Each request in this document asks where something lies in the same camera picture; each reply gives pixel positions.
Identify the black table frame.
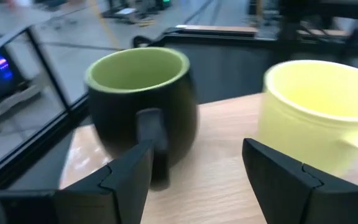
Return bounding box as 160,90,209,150
0,26,358,190

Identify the yellow mug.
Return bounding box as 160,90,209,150
257,60,358,189

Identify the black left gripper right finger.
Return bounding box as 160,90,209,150
242,138,358,224

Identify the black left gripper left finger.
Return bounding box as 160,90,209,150
0,139,154,224

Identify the black mug with green inside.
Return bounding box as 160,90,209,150
85,46,200,191

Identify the yellow cable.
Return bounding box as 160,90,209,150
88,0,121,50

